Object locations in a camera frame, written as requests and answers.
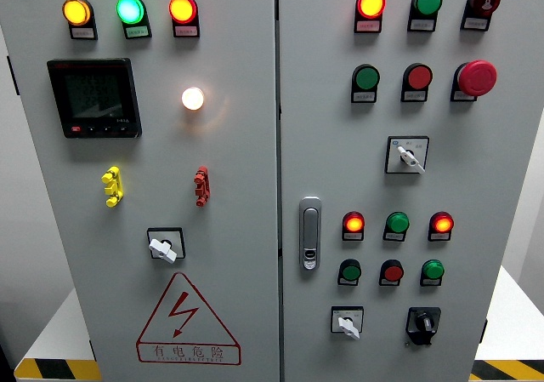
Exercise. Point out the pale grey cabinet door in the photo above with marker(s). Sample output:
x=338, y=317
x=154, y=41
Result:
x=467, y=186
x=238, y=165

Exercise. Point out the silver door lock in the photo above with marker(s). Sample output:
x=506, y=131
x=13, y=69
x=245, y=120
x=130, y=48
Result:
x=310, y=229

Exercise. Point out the small red round lamp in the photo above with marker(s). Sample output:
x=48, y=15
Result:
x=353, y=224
x=442, y=224

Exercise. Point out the white round lamp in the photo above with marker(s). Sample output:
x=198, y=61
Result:
x=193, y=98

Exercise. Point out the small green push button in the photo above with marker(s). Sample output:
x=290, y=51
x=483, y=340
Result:
x=351, y=272

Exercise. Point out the small green round lamp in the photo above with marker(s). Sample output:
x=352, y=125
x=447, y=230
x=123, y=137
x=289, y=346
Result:
x=433, y=270
x=398, y=222

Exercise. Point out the large green push button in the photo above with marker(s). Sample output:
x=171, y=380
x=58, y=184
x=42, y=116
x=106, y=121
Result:
x=367, y=78

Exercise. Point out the small red push button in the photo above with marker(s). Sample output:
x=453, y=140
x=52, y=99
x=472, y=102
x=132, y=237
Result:
x=393, y=273

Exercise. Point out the red warning triangle sticker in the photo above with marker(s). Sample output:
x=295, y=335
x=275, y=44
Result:
x=183, y=309

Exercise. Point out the large red push button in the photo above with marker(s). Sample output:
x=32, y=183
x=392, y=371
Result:
x=419, y=77

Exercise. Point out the large red round lamp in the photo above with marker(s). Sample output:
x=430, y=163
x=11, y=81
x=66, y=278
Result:
x=183, y=9
x=371, y=3

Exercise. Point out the black display meter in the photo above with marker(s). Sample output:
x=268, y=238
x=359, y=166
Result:
x=95, y=97

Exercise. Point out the large green round lamp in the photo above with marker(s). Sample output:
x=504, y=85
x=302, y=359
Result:
x=129, y=10
x=427, y=1

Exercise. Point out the large red stop button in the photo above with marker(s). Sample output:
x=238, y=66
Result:
x=477, y=78

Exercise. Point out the black cabinet hinge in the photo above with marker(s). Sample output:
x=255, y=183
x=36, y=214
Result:
x=92, y=350
x=483, y=331
x=13, y=75

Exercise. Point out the yellow round lamp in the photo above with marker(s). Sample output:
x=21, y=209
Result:
x=76, y=11

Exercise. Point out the black yellow striped tape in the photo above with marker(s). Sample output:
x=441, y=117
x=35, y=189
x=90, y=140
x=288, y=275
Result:
x=510, y=370
x=55, y=370

